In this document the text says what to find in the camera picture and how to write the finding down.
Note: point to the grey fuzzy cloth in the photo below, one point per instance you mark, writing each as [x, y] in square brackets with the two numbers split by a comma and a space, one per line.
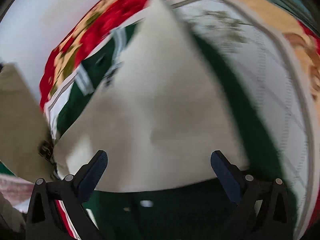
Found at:
[8, 215]

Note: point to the pink patterned cloth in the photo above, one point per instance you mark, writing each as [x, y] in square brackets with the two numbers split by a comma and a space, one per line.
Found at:
[15, 187]

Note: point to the green white striped jacket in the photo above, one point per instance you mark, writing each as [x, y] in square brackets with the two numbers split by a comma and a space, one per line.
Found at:
[162, 100]

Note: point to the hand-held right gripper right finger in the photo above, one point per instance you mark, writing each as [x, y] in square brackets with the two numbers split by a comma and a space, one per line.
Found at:
[225, 180]

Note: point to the beige cloth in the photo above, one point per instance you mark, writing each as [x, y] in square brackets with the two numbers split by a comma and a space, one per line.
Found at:
[20, 120]

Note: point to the white quilted bedspread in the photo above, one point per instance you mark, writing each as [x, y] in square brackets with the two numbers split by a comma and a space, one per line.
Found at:
[262, 62]

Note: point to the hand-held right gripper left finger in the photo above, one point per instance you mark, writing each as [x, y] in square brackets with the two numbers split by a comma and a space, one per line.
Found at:
[93, 177]

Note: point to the red floral blanket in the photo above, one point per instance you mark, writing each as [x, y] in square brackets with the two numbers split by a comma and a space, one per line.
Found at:
[100, 27]

